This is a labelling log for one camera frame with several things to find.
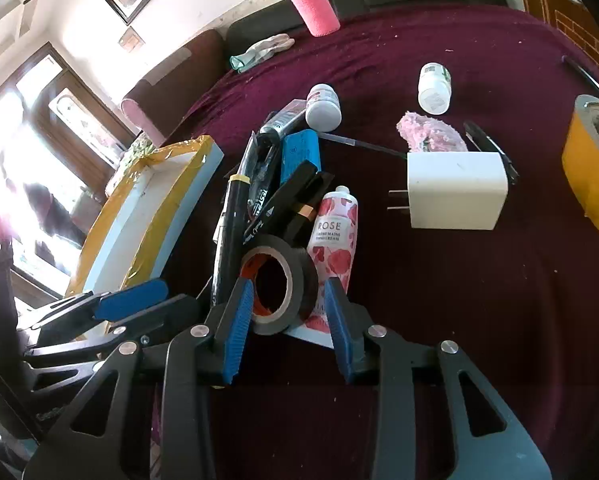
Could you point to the brown armchair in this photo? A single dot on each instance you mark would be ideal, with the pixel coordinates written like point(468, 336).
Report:
point(179, 75)

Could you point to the white tray with yellow tape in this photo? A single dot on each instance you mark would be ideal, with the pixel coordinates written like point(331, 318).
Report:
point(144, 220)

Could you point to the pink water bottle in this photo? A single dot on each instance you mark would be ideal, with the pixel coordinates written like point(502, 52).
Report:
point(314, 10)

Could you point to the floral patterned cloth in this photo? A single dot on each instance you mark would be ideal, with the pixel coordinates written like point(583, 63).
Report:
point(134, 152)

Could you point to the long black marker yellow band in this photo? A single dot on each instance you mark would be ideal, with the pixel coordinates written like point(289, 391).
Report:
point(229, 230)

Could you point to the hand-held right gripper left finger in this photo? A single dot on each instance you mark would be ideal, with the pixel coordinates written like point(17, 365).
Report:
point(237, 330)

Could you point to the thick black marker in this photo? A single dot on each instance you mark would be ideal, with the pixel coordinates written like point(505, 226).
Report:
point(289, 190)

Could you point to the pink fluffy scrunchie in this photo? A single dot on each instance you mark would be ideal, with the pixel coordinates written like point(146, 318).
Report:
point(424, 132)

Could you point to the white and green glove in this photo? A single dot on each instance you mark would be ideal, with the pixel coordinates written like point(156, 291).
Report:
point(264, 47)

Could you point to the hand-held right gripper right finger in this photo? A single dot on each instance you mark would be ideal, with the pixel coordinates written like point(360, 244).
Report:
point(339, 330)

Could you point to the blue battery pack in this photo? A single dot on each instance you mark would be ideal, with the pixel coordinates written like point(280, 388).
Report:
point(302, 152)

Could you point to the rose print hand cream tube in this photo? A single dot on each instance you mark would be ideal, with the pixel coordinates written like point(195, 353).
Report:
point(334, 240)

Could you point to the brown packing tape roll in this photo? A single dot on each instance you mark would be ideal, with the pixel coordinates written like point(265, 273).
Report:
point(592, 170)

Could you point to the white pill bottle green label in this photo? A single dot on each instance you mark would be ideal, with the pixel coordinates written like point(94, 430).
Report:
point(434, 90)

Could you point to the black electrical tape roll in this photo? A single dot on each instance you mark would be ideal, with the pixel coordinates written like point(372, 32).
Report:
point(299, 270)

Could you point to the maroon blanket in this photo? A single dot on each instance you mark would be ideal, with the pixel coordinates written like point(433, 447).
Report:
point(429, 310)

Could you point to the wooden glass door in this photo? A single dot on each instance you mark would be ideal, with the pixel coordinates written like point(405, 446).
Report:
point(74, 110)

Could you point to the wall switch plate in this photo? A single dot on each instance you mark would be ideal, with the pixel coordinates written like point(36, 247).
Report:
point(131, 39)

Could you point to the silver tube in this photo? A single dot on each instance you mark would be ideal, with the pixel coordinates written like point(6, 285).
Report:
point(284, 120)

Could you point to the white pill bottle red label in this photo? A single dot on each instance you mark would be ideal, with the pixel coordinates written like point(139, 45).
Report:
point(324, 107)

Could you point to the wooden cabinet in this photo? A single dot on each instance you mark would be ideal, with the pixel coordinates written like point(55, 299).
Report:
point(569, 25)

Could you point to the thin long black pen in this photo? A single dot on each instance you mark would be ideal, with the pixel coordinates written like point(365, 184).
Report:
point(364, 144)

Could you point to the white charger adapter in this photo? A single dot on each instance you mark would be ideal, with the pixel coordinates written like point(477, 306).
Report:
point(454, 190)

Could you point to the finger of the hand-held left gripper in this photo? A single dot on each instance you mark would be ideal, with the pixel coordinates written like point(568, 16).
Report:
point(169, 310)
point(129, 295)

